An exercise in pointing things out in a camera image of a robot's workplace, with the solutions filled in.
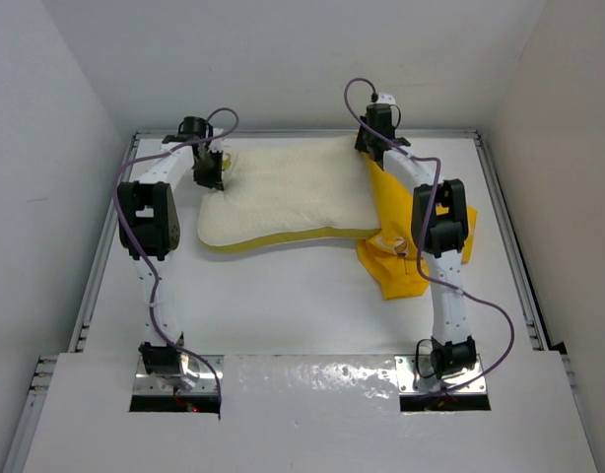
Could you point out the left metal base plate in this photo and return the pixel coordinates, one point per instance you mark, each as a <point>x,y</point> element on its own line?
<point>195,378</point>

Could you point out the cream foam pillow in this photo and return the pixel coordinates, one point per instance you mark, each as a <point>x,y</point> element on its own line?
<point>298,190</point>

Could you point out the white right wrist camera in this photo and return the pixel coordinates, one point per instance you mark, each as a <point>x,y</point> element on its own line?
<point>383,98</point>

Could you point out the aluminium table frame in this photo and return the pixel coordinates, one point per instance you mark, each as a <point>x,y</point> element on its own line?
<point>300,299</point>

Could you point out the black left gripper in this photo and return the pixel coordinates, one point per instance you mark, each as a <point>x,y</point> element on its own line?
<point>214,181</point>

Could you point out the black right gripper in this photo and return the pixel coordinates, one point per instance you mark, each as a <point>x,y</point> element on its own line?
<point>359,144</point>

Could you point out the white front cover board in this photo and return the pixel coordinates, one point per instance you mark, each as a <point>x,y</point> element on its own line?
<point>309,414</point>

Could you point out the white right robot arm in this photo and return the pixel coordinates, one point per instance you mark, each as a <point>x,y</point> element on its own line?
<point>439,228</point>

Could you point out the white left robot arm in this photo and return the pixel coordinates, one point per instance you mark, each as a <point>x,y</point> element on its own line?
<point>149,229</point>

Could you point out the yellow printed pillowcase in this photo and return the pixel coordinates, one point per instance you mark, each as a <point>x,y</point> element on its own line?
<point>390,253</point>

